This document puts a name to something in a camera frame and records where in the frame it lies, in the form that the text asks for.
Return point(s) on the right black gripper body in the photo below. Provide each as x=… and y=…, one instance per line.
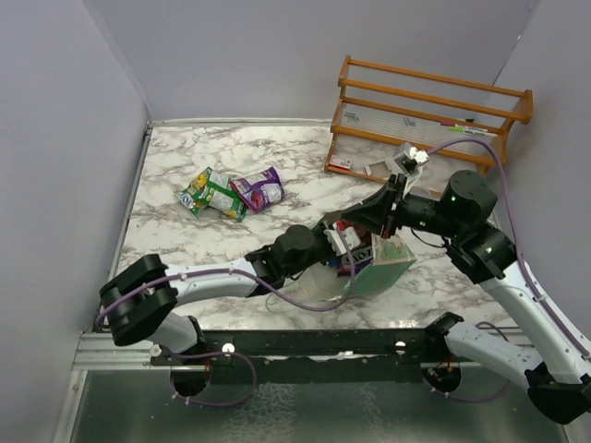
x=406, y=209

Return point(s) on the green white paper bag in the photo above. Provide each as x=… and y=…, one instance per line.
x=319, y=289

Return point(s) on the purple snack packet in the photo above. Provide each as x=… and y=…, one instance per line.
x=259, y=191

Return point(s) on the yellow green snack packet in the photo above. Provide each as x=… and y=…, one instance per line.
x=191, y=194

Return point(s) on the red snack packet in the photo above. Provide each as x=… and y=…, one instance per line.
x=363, y=234

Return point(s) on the purple Fox's candy packet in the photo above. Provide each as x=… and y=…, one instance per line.
x=362, y=257

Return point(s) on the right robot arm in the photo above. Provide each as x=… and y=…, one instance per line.
x=555, y=373

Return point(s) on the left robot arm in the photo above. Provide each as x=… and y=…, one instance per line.
x=138, y=302

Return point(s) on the open white small box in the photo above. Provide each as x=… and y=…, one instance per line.
x=378, y=169

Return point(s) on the red white small box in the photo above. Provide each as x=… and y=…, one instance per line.
x=340, y=163

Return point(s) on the markers on shelf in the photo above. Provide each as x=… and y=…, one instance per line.
x=464, y=129

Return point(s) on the wooden shelf rack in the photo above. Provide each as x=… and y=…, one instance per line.
x=380, y=107

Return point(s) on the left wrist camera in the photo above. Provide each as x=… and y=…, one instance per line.
x=342, y=242

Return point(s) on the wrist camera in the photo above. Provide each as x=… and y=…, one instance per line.
x=342, y=242
x=410, y=160

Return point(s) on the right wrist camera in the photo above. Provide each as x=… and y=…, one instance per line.
x=410, y=160

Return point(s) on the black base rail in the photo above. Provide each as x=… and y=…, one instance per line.
x=320, y=356

